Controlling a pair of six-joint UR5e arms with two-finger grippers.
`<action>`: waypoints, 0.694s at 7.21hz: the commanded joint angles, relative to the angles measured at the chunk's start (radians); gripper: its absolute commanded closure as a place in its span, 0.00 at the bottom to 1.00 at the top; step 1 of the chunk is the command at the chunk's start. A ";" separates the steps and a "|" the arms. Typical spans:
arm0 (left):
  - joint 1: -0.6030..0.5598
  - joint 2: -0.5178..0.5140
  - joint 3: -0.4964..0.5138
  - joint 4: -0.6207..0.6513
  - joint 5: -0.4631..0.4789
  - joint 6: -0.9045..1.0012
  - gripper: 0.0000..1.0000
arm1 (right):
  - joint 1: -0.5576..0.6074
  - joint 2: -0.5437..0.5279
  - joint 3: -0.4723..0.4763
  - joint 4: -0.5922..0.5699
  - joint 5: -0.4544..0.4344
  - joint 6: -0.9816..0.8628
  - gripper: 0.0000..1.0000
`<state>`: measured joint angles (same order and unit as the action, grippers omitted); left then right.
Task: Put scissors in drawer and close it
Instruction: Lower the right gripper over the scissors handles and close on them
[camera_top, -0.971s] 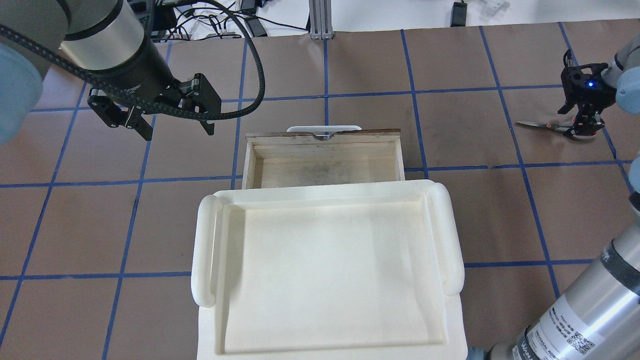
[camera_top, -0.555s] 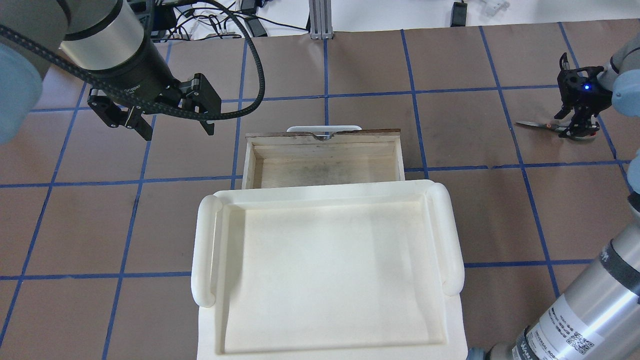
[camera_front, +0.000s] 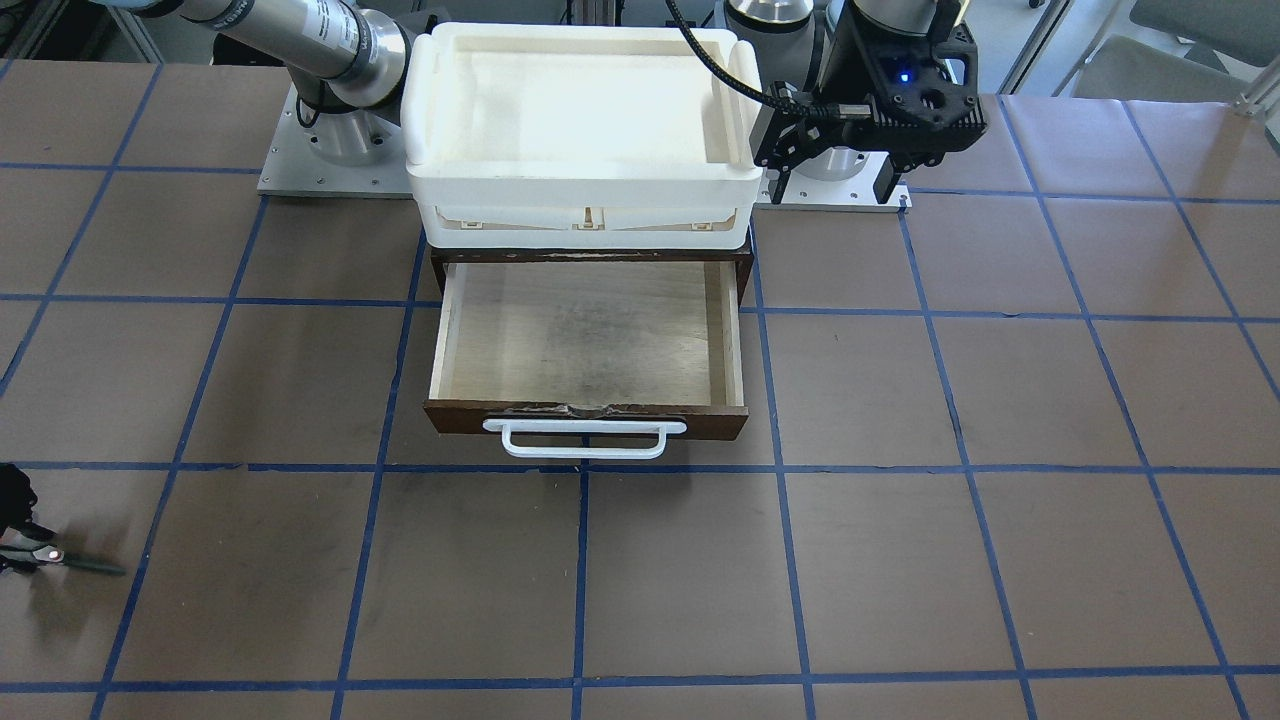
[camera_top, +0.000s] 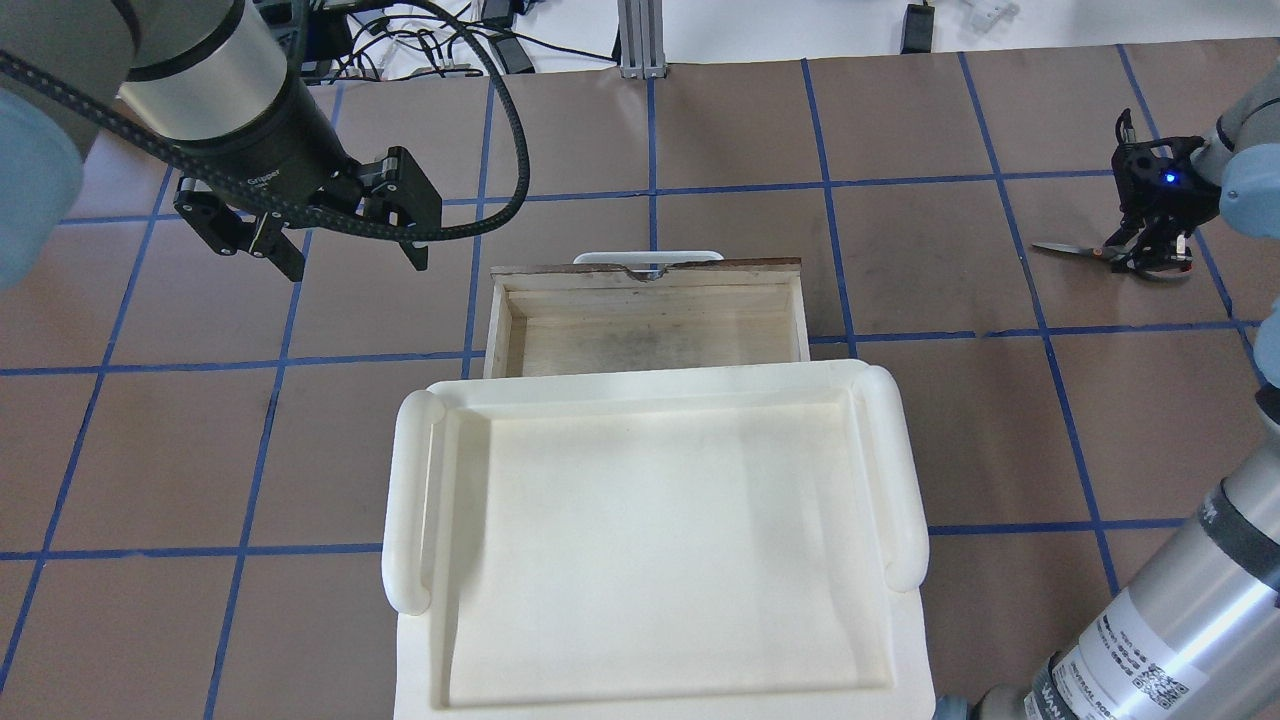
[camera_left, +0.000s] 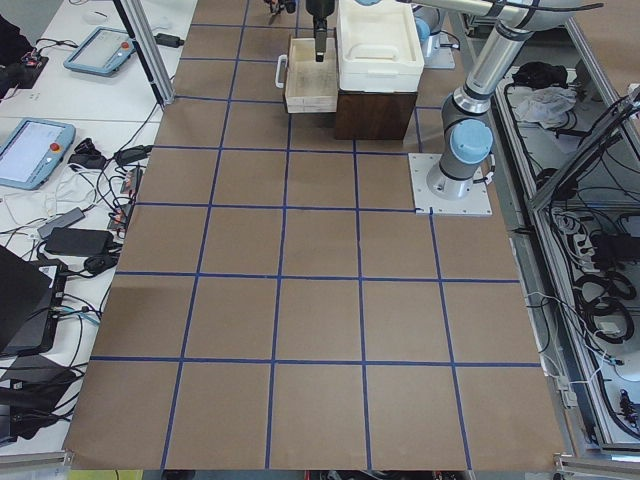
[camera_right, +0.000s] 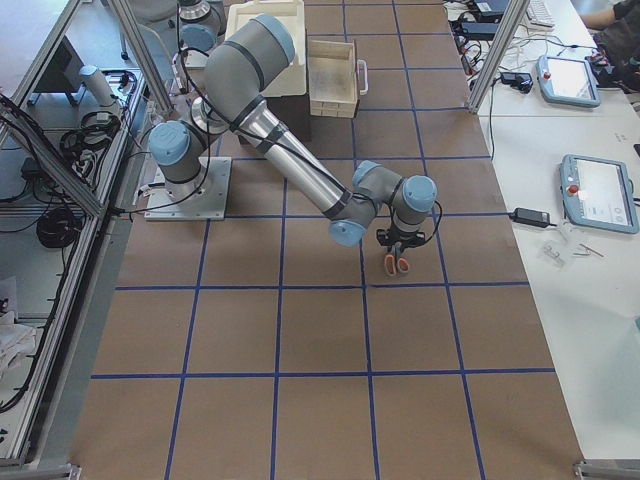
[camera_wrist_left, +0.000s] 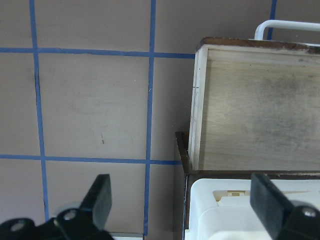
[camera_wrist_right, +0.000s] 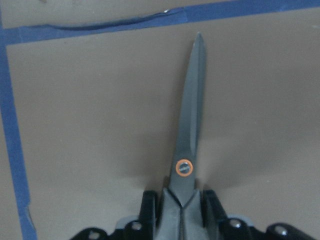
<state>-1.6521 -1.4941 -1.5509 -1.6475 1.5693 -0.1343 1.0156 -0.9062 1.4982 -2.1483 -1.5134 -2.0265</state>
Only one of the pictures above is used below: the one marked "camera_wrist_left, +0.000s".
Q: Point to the white plastic tray box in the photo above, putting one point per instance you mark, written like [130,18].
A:
[220,209]

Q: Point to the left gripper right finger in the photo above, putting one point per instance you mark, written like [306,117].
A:
[269,204]

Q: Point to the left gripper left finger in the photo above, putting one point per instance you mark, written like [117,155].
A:
[97,202]

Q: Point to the wooden drawer with white handle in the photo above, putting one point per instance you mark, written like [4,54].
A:
[256,103]

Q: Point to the dark brown wooden cabinet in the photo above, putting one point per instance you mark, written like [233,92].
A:
[191,174]

